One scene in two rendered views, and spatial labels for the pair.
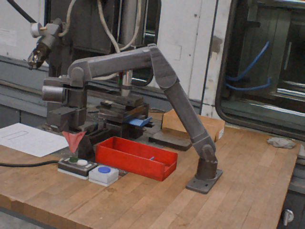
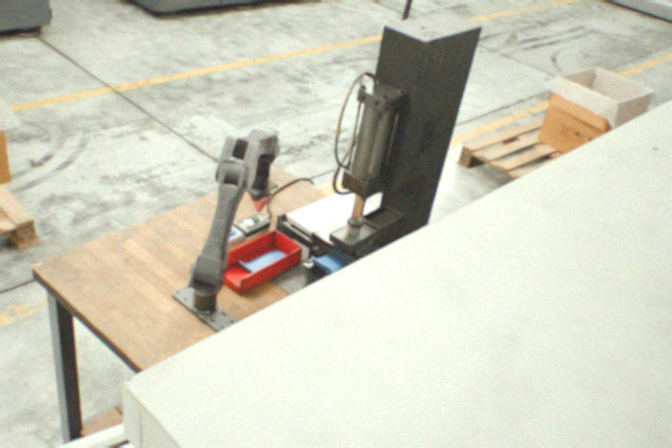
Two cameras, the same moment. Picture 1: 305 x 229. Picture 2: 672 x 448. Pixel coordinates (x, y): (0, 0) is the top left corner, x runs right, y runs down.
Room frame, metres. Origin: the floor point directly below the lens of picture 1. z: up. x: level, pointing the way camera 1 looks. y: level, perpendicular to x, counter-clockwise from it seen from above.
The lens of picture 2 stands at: (1.80, -1.44, 2.13)
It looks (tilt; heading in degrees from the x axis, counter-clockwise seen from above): 33 degrees down; 103
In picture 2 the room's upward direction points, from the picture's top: 10 degrees clockwise
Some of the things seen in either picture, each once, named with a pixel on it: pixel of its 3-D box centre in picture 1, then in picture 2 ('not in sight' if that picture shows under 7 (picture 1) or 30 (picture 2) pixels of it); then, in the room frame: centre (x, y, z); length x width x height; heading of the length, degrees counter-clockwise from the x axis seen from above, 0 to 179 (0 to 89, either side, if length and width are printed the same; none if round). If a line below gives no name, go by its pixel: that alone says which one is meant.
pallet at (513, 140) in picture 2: not in sight; (563, 165); (2.31, 3.26, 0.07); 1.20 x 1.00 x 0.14; 61
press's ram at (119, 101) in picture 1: (108, 81); (367, 209); (1.51, 0.19, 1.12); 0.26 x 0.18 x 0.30; 68
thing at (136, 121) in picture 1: (130, 117); (337, 256); (1.47, 0.09, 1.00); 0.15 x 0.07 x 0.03; 68
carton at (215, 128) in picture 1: (192, 125); not in sight; (1.69, -0.17, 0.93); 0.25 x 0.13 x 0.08; 68
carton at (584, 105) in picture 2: not in sight; (594, 115); (2.42, 3.55, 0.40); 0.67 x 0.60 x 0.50; 60
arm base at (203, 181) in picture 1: (207, 169); (205, 298); (1.20, -0.19, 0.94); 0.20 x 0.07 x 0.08; 158
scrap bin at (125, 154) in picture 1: (136, 157); (258, 261); (1.25, 0.05, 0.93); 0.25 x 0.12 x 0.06; 68
